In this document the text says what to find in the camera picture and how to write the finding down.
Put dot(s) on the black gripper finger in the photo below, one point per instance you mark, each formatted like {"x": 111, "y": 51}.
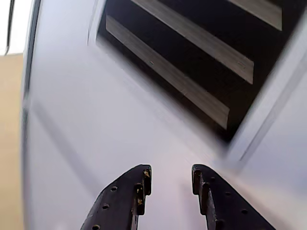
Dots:
{"x": 117, "y": 206}
{"x": 227, "y": 206}

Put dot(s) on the wooden slat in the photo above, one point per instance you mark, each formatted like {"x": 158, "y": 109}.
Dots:
{"x": 261, "y": 9}
{"x": 204, "y": 40}
{"x": 168, "y": 74}

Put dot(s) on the white cabinet door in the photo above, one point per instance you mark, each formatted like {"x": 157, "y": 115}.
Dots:
{"x": 84, "y": 119}

